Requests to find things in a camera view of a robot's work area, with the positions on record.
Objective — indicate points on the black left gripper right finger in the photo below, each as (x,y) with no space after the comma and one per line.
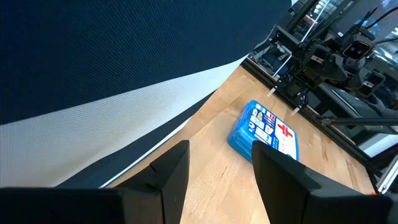
(292,196)

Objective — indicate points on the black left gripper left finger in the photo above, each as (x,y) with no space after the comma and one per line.
(155,193)

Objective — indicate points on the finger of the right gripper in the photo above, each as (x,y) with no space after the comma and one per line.
(299,104)
(272,90)

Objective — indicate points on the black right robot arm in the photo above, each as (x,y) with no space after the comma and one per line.
(367,77)

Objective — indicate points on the blue first aid kit box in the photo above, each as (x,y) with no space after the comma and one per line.
(248,130)

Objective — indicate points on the navy and white striped backdrop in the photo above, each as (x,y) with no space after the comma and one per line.
(109,77)

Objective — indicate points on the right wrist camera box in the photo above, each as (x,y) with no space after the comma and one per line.
(357,49)

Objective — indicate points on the black frame strut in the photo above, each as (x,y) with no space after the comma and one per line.
(360,121)

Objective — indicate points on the aluminium frame extrusion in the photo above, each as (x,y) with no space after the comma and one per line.
(388,175)

